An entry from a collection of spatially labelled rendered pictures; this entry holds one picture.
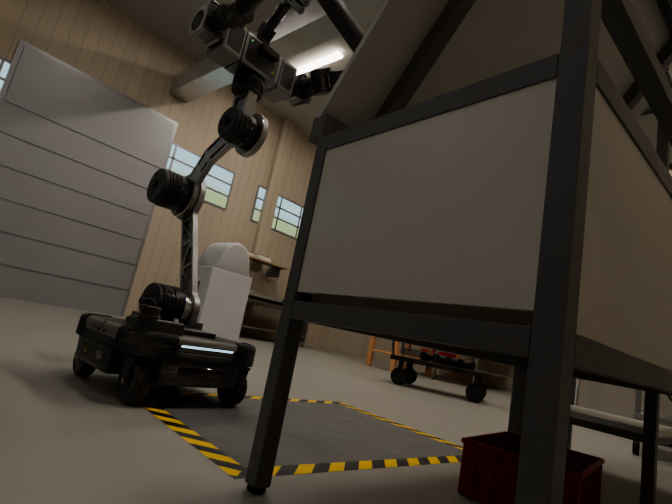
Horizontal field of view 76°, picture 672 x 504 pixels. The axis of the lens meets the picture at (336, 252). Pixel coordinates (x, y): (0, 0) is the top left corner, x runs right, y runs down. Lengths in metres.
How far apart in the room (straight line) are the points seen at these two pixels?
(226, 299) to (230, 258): 0.51
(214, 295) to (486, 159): 4.79
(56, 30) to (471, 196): 8.15
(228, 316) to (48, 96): 4.54
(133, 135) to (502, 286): 8.04
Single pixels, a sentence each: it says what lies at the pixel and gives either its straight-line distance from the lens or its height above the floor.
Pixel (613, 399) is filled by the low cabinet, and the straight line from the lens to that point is 4.52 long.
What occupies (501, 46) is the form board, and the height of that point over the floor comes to 1.20.
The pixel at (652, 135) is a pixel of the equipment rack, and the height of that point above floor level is 1.44.
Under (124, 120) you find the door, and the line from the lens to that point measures 8.44.
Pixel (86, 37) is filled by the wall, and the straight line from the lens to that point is 8.69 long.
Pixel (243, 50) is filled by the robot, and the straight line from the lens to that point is 2.02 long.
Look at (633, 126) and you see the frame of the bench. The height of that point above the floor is 0.78.
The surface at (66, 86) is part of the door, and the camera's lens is 8.26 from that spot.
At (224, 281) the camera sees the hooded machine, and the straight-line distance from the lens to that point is 5.39.
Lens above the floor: 0.34
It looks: 11 degrees up
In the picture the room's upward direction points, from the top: 11 degrees clockwise
